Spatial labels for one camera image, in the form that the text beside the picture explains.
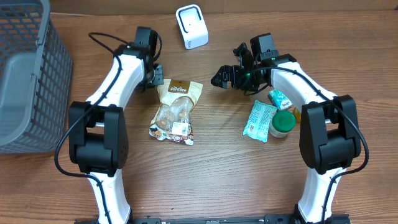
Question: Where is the teal tissue pack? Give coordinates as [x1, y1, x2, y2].
[268, 89, 293, 110]

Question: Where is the brown snack pouch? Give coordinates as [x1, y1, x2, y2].
[149, 79, 203, 146]

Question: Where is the teal wipes packet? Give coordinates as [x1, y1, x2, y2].
[243, 100, 277, 143]

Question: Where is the green lid jar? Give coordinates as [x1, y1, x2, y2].
[269, 111, 296, 138]

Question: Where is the yellow dish soap bottle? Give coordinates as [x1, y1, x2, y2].
[292, 107, 302, 123]

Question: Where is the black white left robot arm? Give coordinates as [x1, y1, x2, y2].
[65, 26, 164, 223]

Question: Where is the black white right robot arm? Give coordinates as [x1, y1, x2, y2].
[211, 33, 368, 223]

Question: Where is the white barcode scanner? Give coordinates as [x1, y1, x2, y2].
[175, 4, 209, 50]

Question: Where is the grey plastic basket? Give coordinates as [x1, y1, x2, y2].
[1, 0, 73, 154]

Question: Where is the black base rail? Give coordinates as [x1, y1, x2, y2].
[74, 213, 352, 224]

